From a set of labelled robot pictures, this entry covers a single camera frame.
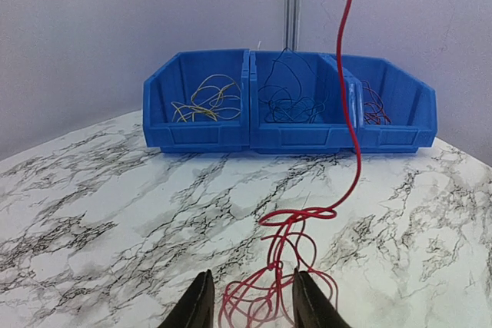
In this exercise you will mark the right aluminium corner post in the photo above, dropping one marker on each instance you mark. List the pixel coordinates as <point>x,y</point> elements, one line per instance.
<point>291,23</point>

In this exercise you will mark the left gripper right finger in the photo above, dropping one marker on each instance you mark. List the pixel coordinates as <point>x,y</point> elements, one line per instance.
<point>311,308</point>

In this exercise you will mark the blue three-compartment plastic bin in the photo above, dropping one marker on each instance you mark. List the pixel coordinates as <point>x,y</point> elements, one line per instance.
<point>286,102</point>

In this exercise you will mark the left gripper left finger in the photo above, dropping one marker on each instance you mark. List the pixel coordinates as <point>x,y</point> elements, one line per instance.
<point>195,308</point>

